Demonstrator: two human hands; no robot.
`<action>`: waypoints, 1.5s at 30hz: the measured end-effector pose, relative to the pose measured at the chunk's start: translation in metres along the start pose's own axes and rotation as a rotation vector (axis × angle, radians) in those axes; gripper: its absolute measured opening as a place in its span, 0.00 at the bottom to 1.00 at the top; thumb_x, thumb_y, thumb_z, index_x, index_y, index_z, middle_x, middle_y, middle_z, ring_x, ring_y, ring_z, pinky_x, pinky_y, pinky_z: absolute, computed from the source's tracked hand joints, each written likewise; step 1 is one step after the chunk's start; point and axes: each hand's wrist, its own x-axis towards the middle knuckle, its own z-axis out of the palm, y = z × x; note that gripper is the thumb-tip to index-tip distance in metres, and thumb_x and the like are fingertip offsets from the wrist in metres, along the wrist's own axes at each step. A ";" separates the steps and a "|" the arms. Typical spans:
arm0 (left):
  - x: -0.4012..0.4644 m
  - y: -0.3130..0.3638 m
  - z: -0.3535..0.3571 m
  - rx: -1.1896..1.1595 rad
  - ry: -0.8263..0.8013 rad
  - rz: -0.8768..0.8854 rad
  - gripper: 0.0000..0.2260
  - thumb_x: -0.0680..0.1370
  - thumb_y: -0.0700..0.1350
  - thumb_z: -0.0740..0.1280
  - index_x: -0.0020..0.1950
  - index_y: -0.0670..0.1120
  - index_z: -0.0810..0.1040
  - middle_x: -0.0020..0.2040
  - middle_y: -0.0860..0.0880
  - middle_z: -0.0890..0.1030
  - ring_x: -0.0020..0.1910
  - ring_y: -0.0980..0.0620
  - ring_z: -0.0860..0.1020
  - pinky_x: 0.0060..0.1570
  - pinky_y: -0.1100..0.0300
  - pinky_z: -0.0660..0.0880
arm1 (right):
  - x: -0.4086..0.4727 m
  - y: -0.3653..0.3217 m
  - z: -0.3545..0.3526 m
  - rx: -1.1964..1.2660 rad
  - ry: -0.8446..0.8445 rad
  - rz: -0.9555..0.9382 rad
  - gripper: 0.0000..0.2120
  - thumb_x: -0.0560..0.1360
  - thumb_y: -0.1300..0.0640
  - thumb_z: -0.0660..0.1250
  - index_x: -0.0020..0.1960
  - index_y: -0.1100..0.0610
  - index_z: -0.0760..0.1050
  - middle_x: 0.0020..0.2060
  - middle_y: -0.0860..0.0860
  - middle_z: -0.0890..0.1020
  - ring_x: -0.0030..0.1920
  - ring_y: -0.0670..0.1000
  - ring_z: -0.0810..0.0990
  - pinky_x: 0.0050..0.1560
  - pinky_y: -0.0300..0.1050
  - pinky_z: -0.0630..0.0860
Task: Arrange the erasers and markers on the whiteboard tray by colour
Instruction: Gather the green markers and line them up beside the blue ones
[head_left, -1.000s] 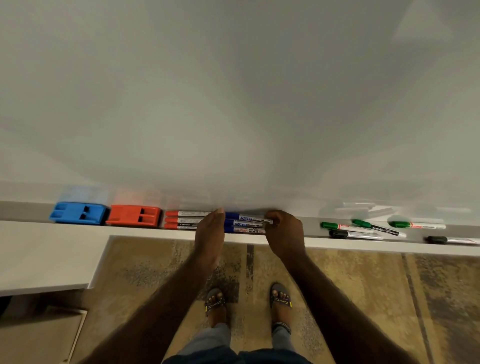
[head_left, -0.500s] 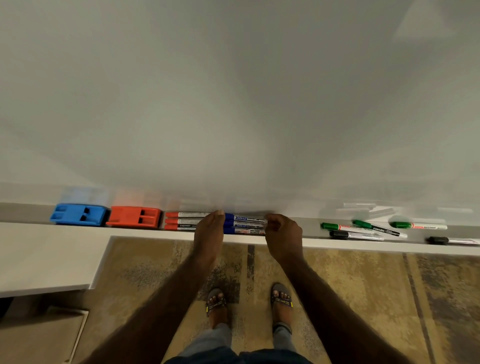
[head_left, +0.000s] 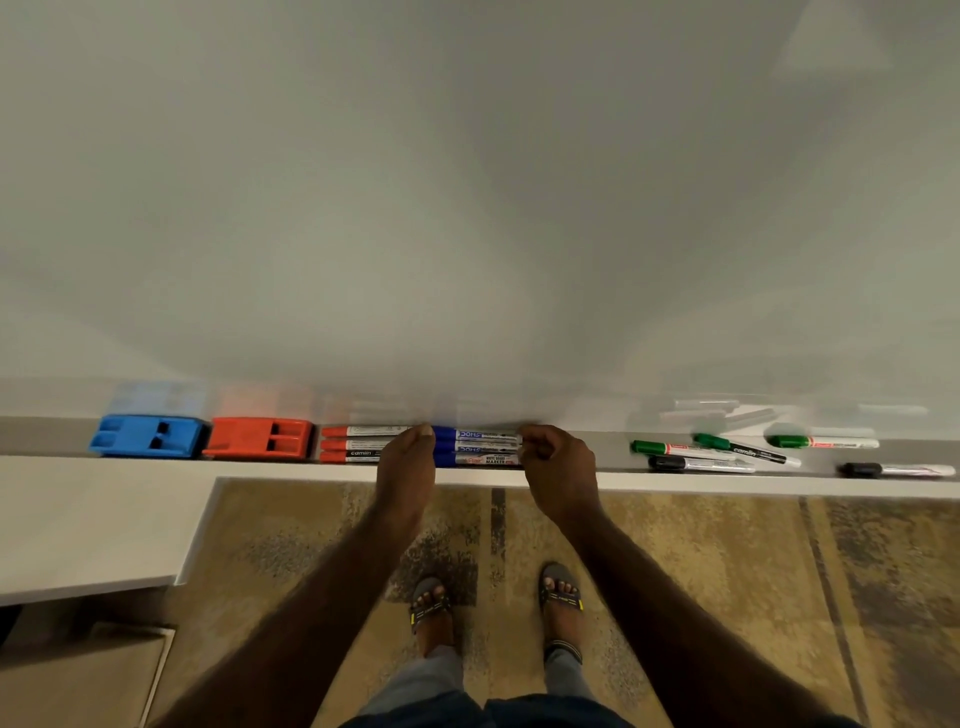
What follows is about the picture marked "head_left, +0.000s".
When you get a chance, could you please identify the person's left hand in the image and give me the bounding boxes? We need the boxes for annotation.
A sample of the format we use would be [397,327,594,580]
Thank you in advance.
[374,423,438,526]

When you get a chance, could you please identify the person's right hand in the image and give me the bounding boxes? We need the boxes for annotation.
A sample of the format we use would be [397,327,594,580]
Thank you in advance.
[518,424,601,526]

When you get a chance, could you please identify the grey whiteboard tray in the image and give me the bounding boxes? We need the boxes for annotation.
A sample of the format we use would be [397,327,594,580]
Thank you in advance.
[0,416,960,481]

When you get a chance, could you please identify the black-capped markers group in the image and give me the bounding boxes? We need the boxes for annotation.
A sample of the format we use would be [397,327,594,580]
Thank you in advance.
[838,461,958,480]
[647,454,757,475]

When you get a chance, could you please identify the red whiteboard eraser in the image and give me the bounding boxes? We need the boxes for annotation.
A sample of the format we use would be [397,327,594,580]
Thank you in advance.
[201,416,316,462]

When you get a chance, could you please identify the blue whiteboard eraser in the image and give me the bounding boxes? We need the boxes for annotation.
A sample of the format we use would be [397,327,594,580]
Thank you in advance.
[88,413,209,460]

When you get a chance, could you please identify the white whiteboard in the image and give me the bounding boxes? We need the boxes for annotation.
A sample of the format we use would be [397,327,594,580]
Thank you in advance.
[0,0,960,444]

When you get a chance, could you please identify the person's right forearm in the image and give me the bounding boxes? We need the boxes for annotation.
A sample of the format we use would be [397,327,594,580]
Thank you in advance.
[551,502,834,728]

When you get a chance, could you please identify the person's left forearm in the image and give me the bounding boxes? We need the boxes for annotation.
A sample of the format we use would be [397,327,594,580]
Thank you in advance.
[153,509,421,728]

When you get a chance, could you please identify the person's right foot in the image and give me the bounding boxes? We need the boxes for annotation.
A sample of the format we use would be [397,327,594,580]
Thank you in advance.
[538,562,586,665]

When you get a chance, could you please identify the person's foot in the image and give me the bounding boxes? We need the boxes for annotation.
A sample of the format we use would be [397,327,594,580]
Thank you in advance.
[538,562,586,665]
[408,575,459,658]

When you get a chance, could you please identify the person's left foot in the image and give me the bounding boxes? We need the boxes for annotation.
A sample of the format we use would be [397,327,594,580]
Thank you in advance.
[408,575,459,658]

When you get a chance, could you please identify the black yellow-trim sandal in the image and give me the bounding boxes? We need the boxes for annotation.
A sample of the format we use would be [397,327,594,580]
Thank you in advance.
[538,562,586,613]
[408,575,454,631]

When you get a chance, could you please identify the grey trousers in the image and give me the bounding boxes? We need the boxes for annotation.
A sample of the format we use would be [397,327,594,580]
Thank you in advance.
[359,641,598,718]

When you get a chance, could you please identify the dark blue shirt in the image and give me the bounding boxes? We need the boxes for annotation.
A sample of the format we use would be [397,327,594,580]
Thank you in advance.
[341,689,864,728]

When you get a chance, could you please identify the white ledge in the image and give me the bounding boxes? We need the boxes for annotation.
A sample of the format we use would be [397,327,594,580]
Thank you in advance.
[0,453,960,607]

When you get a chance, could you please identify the beige planter box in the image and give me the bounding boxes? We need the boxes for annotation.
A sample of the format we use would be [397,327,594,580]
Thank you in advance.
[0,622,178,728]

